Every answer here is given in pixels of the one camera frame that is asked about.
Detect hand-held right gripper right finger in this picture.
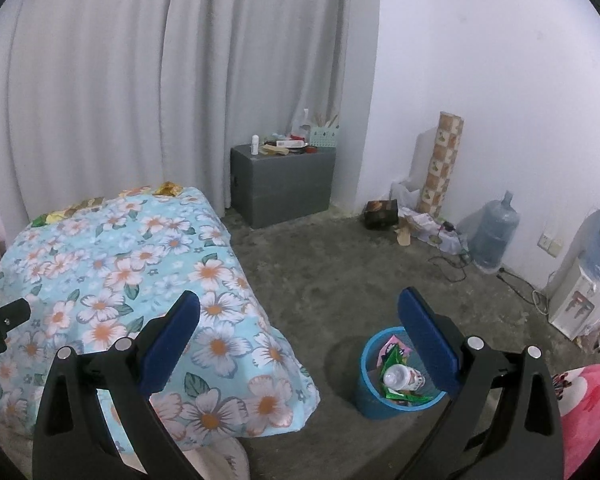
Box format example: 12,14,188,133
397,287,566,480

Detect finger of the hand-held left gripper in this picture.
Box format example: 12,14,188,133
0,298,32,334

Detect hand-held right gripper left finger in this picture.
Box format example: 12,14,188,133
32,289,202,480

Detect green snack bag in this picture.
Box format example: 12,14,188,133
377,346,432,407

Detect white bottle strawberry label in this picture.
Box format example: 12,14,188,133
382,363,426,392

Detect blue waste bin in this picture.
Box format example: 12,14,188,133
357,326,449,421

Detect pink white wrapper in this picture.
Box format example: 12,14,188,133
379,334,414,362

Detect blue floral tablecloth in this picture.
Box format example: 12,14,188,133
0,185,322,454

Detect cardboard scraps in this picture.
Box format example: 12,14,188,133
397,217,417,247

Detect blue water jug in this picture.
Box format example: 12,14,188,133
469,190,522,274

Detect brown box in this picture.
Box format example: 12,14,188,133
363,198,399,231

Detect white plastic bag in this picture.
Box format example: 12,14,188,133
390,179,461,252

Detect white water dispenser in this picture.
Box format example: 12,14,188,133
547,259,600,342

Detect patterned paper roll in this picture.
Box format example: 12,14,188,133
417,112,466,217

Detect pink floral blanket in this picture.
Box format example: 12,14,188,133
550,361,600,480

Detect grey cabinet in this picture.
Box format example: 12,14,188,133
229,142,337,229

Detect red items on cabinet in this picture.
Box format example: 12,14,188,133
262,132,317,157

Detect green white paper container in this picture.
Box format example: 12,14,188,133
308,112,340,148

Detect white curtain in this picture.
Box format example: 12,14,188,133
0,0,382,232

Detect black cable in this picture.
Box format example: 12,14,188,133
427,220,471,284

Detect white power cable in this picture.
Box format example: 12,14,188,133
496,266,552,313

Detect wall socket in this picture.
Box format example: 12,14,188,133
538,233,565,257

